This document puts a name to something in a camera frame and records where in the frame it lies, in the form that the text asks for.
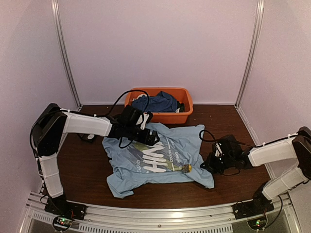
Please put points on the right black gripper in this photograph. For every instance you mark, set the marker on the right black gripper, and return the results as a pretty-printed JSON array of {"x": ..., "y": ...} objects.
[{"x": 209, "y": 165}]

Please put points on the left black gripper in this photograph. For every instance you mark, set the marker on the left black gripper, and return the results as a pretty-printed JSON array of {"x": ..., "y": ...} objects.
[{"x": 150, "y": 141}]

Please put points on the painted round brooch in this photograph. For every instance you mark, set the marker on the painted round brooch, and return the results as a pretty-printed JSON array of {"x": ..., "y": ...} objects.
[{"x": 187, "y": 168}]

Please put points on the light blue printed t-shirt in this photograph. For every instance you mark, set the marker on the light blue printed t-shirt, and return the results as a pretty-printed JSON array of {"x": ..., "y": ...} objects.
[{"x": 139, "y": 164}]

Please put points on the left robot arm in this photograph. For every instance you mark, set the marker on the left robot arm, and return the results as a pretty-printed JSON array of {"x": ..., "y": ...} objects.
[{"x": 46, "y": 134}]

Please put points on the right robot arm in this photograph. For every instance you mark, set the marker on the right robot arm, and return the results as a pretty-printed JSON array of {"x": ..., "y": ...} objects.
[{"x": 293, "y": 146}]

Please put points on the black open brooch case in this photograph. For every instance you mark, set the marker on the black open brooch case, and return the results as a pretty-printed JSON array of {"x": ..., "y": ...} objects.
[{"x": 83, "y": 137}]

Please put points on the dark blue garment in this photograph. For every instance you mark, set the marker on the dark blue garment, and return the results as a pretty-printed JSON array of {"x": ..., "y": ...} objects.
[{"x": 161, "y": 103}]

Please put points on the orange plastic basin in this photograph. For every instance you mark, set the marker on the orange plastic basin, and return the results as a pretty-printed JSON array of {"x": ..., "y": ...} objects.
[{"x": 180, "y": 94}]

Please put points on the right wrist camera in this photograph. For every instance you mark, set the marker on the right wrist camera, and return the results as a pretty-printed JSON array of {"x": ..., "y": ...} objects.
[{"x": 227, "y": 146}]

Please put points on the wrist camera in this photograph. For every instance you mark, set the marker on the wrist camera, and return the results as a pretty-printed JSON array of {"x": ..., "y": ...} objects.
[
  {"x": 132, "y": 117},
  {"x": 227, "y": 146}
]

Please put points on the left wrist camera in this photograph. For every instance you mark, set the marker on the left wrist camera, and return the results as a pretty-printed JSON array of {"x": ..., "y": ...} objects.
[{"x": 132, "y": 117}]

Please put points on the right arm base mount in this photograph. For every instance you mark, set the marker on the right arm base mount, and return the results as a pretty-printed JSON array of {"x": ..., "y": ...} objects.
[{"x": 250, "y": 208}]

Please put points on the aluminium front rail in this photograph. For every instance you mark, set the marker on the aluminium front rail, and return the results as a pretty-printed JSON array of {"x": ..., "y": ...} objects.
[{"x": 212, "y": 219}]

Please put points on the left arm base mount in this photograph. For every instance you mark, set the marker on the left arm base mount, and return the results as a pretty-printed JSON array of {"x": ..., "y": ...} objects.
[{"x": 66, "y": 210}]

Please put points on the right aluminium corner post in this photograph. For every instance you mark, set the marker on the right aluminium corner post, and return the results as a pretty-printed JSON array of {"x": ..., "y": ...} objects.
[{"x": 252, "y": 50}]

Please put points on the aluminium corner post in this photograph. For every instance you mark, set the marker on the aluminium corner post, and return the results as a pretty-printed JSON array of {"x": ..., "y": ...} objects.
[
  {"x": 252, "y": 50},
  {"x": 63, "y": 52}
]

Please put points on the left aluminium corner post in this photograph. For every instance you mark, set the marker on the left aluminium corner post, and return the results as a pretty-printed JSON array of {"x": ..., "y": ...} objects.
[{"x": 63, "y": 52}]

